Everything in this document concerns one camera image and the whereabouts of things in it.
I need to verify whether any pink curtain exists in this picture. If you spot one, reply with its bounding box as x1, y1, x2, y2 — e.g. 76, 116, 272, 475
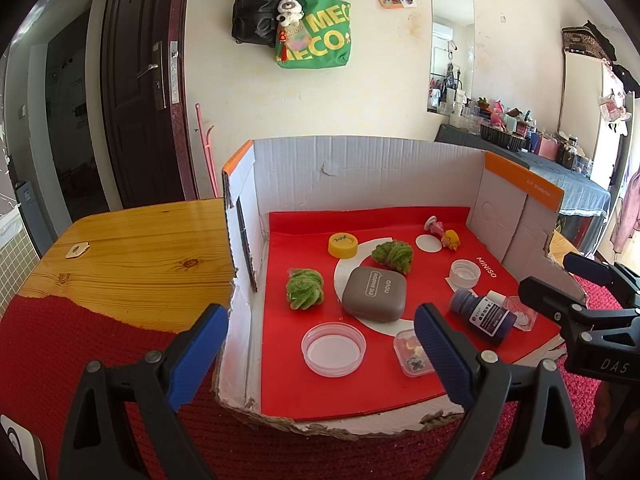
612, 170, 640, 256

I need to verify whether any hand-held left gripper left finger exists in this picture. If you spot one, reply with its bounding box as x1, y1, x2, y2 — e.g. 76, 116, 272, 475
58, 303, 230, 480

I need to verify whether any white bottle cap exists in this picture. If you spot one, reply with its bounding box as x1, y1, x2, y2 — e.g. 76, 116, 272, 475
448, 259, 482, 289

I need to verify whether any red knitted cloth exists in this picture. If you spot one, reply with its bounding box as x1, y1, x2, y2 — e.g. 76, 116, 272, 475
0, 270, 640, 480

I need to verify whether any small clear plastic pot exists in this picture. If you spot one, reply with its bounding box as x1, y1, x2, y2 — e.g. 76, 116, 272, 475
502, 296, 538, 332

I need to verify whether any orange cardboard box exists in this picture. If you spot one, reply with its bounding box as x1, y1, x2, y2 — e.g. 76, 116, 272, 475
212, 135, 588, 436

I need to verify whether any row of cosmetics bottles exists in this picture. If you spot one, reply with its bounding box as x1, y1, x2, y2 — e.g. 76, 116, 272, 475
440, 87, 596, 173

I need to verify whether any clear round plastic lid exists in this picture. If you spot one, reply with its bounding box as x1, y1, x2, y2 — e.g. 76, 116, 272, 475
301, 322, 367, 377

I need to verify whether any pink hanger stick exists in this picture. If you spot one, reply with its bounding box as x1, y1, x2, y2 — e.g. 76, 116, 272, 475
195, 103, 219, 198

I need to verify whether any small green fuzzy plush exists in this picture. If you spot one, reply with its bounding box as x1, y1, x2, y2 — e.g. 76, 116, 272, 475
285, 268, 325, 311

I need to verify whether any white power bank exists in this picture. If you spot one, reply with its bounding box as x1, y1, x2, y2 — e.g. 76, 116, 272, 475
0, 414, 48, 480

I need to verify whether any patterned bag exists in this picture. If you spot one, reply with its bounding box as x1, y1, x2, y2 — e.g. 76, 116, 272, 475
561, 25, 613, 58

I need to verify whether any green tote bag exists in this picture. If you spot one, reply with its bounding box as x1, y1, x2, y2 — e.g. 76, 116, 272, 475
275, 0, 352, 69

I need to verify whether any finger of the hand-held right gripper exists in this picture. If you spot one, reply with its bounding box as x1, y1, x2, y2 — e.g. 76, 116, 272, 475
517, 276, 590, 342
562, 252, 640, 306

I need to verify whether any white cabinet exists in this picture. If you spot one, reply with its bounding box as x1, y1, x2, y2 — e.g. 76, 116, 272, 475
555, 50, 626, 176

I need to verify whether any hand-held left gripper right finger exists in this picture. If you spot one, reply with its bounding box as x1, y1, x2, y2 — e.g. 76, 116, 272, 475
413, 302, 586, 480

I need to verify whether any small clear bead box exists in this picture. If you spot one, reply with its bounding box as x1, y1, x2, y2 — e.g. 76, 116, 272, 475
393, 329, 437, 377

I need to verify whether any blue cloth covered table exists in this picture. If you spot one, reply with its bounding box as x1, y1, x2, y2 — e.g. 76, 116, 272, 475
434, 124, 612, 233

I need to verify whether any dark brown door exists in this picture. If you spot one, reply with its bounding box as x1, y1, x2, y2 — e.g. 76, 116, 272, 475
100, 0, 193, 208

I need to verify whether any grey-brown eyeshadow case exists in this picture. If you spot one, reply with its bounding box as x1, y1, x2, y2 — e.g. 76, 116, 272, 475
341, 266, 407, 324

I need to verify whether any yellow round cap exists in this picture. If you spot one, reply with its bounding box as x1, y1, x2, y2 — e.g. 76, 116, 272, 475
328, 233, 360, 259

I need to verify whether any wall mirror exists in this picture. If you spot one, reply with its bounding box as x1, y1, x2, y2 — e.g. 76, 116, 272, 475
426, 0, 475, 115

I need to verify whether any white plush keychain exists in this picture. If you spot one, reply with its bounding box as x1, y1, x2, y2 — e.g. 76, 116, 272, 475
276, 0, 306, 28

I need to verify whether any black backpack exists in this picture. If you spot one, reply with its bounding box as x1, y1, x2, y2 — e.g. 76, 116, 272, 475
231, 0, 283, 45

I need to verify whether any large green fuzzy plush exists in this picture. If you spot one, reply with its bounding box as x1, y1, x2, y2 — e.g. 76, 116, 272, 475
371, 240, 415, 275

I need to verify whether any dark blue bottle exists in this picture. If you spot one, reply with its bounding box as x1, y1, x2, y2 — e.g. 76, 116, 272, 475
448, 288, 518, 345

